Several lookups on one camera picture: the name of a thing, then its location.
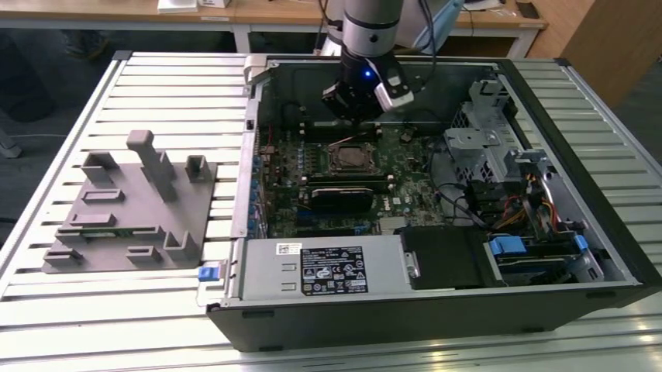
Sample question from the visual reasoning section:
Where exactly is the grey power supply unit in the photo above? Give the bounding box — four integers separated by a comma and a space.
241, 236, 414, 302

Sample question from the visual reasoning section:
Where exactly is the green RAM stick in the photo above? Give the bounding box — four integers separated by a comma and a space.
75, 227, 162, 238

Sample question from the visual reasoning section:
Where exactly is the silver drive cage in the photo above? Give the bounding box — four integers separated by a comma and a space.
441, 79, 524, 183

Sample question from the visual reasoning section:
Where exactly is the black PC case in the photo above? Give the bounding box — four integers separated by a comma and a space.
205, 53, 660, 353

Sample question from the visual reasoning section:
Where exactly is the white cardboard box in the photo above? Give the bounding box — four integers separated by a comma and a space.
156, 0, 200, 15

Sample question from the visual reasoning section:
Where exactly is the silver heat sink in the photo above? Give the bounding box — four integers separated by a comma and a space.
378, 215, 410, 236

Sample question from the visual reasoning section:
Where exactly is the silver CPU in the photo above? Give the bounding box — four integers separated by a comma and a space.
337, 149, 369, 167

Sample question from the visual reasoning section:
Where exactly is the yellow and red wire bundle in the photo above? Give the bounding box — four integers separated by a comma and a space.
489, 173, 563, 233

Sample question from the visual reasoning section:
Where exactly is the black expansion slot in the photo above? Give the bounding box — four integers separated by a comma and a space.
296, 226, 357, 238

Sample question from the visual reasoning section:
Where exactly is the black plastic bay cover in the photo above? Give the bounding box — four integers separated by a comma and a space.
394, 226, 507, 291

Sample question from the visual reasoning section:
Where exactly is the metal socket cover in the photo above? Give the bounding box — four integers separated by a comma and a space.
326, 143, 378, 173

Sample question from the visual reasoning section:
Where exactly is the blue disk carrier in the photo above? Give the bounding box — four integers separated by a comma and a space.
484, 235, 569, 286

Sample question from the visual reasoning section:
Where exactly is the black phone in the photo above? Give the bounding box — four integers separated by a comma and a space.
515, 0, 541, 19

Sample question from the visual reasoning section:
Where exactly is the thin metal locking lever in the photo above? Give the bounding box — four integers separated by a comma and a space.
333, 131, 376, 147

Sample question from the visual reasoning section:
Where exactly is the grey parts rack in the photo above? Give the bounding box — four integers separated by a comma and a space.
39, 129, 218, 275

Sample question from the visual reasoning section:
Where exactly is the wooden cabinet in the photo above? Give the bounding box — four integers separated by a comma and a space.
525, 0, 662, 105

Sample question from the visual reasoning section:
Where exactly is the CPU socket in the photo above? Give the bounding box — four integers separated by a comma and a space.
322, 142, 381, 174

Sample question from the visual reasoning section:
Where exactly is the black graphics card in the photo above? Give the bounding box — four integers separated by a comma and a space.
308, 187, 374, 212

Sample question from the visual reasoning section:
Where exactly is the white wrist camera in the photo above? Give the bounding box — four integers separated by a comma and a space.
370, 67, 417, 114

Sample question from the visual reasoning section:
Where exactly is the green motherboard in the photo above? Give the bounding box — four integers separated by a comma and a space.
250, 123, 450, 239

